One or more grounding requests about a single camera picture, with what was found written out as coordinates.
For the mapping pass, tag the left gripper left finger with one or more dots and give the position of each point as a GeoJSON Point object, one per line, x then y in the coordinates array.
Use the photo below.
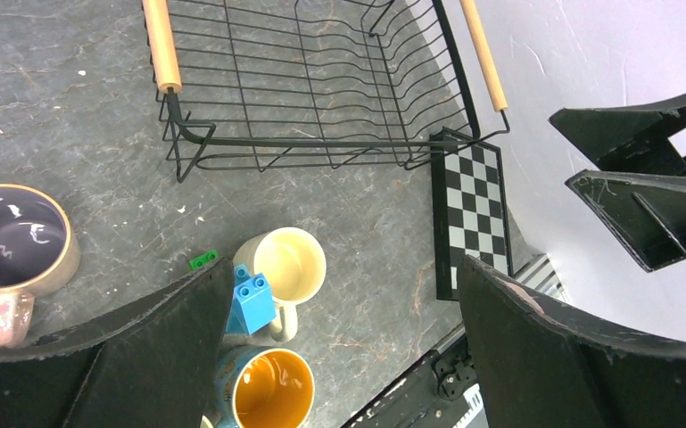
{"type": "Point", "coordinates": [150, 363]}

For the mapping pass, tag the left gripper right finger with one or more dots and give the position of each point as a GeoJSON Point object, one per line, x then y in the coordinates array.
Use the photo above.
{"type": "Point", "coordinates": [543, 363]}

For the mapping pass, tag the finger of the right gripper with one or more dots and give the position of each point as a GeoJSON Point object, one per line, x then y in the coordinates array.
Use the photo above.
{"type": "Point", "coordinates": [646, 213]}
{"type": "Point", "coordinates": [632, 139]}

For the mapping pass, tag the blue mug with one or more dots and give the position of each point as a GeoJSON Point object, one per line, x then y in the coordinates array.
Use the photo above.
{"type": "Point", "coordinates": [262, 386]}

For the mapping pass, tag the cream cup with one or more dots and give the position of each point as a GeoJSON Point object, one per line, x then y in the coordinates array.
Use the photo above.
{"type": "Point", "coordinates": [294, 263]}

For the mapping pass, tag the pink mug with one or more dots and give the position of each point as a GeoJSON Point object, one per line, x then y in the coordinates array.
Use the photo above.
{"type": "Point", "coordinates": [39, 254]}

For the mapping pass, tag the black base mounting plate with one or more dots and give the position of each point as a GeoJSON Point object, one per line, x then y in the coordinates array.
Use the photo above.
{"type": "Point", "coordinates": [427, 393]}

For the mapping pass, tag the toy block structure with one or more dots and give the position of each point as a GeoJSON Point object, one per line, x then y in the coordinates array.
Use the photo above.
{"type": "Point", "coordinates": [252, 306]}

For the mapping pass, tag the checkerboard calibration board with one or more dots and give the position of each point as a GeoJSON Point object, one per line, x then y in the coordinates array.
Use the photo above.
{"type": "Point", "coordinates": [469, 208]}

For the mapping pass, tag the slotted cable duct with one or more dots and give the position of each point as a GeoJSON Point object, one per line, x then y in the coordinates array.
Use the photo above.
{"type": "Point", "coordinates": [472, 397]}

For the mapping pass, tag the black wire dish rack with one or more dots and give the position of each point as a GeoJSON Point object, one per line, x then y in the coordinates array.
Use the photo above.
{"type": "Point", "coordinates": [259, 85]}

